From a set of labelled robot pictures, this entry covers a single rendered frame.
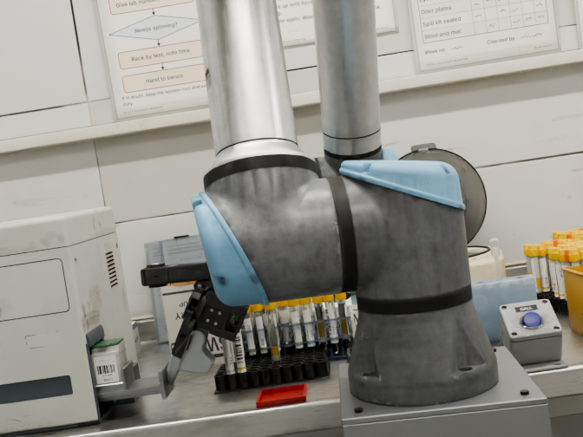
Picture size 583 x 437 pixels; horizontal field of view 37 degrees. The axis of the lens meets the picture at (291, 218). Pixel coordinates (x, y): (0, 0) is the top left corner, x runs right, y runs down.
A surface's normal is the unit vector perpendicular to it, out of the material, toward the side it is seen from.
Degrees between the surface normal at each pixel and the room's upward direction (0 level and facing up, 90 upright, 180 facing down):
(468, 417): 90
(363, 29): 112
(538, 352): 120
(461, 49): 94
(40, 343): 90
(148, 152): 90
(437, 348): 75
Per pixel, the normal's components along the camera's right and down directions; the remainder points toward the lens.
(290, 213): 0.08, -0.40
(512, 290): -0.18, 0.08
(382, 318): -0.66, 0.16
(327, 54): -0.61, 0.40
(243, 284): 0.09, 0.63
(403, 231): 0.07, 0.09
